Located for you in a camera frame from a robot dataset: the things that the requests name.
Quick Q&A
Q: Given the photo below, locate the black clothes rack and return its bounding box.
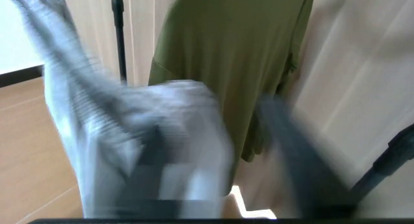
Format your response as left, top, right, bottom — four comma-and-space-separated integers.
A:
111, 0, 414, 202

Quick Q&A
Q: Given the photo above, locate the green printed shirt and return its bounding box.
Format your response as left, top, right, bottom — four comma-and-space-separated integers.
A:
147, 0, 317, 196

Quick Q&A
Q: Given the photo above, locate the pale grey garment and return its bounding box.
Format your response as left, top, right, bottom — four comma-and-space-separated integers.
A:
6, 0, 235, 219

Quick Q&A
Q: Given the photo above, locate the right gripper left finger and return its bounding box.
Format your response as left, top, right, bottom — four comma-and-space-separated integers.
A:
116, 127, 169, 219

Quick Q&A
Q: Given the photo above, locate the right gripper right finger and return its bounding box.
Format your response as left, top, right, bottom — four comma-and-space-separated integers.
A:
257, 93, 357, 219

